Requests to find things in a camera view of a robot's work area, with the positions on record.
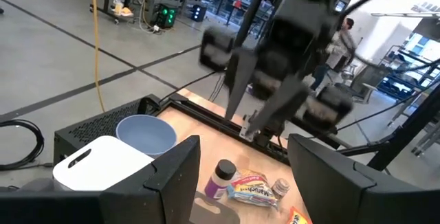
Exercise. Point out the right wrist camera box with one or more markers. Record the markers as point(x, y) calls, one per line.
point(302, 11)

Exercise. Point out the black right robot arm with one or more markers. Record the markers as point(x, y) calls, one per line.
point(256, 11)

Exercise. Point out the green-lit computer tower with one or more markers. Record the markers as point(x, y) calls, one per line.
point(166, 16)

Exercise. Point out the grey office chair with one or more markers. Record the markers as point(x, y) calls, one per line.
point(368, 79)

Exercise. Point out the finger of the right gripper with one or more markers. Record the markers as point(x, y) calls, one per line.
point(242, 79)
point(282, 103)

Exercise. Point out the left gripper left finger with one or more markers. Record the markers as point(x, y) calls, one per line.
point(161, 196)

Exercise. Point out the black frame pole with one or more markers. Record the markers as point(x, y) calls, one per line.
point(405, 131)

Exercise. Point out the small clear spice jar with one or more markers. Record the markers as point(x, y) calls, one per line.
point(280, 187)

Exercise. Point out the black computer case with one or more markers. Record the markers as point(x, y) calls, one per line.
point(93, 128)

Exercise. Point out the person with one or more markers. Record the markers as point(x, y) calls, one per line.
point(338, 48)

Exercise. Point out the white blue ramen packet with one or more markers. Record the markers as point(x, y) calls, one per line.
point(252, 191)

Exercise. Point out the blue storage rack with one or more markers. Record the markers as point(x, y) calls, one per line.
point(405, 76)

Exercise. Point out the blue-lit computer tower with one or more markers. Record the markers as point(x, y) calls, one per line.
point(198, 12)

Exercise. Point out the purple-label spice bottle black lid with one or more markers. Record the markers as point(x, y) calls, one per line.
point(216, 186)

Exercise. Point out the blue bowl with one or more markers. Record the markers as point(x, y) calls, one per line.
point(148, 134)

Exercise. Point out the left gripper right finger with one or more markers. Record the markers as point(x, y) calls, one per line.
point(330, 189)

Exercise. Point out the orange chicken ramen packet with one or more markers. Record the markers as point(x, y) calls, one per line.
point(297, 218)

